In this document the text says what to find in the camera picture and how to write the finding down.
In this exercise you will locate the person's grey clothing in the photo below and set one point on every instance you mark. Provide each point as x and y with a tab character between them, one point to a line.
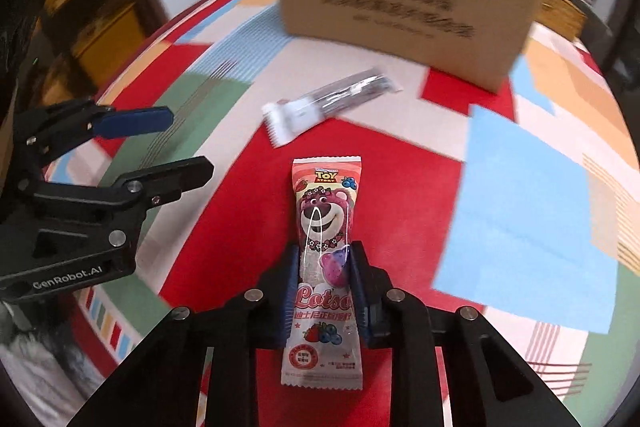
40	357

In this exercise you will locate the wooden shelf unit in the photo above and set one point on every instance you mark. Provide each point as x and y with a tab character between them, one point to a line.
90	7

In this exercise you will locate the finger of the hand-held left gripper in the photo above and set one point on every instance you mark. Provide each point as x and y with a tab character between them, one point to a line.
175	174
135	121

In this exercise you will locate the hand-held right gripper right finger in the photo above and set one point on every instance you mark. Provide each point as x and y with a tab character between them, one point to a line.
357	292

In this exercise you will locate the brown cardboard box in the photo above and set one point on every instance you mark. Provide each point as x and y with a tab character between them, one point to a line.
400	32

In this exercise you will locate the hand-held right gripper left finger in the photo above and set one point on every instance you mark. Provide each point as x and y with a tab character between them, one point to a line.
292	292

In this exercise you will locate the person's left forearm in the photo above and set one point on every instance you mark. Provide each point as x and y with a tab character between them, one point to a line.
6	137

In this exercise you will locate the colourful patchwork tablecloth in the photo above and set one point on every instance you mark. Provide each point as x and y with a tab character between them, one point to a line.
520	207

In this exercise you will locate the woven wicker basket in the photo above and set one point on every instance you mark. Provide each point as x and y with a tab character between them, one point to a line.
565	14

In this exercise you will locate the pink bear lollipop packet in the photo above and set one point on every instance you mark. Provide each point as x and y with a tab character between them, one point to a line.
325	207

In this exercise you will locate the white and dark wafer packet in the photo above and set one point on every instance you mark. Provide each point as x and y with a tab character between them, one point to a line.
300	112

